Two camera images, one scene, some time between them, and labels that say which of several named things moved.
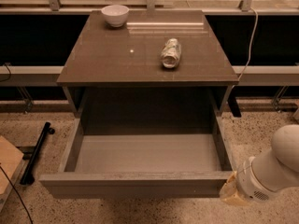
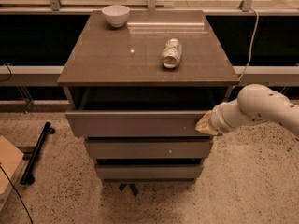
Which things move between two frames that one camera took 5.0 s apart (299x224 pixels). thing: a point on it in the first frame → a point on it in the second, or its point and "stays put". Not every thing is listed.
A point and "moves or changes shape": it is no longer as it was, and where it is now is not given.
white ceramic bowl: x=115 y=15 stays put
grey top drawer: x=142 y=145 moves or changes shape
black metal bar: x=27 y=177 stays put
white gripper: x=248 y=184 → x=217 y=120
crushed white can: x=170 y=54 stays put
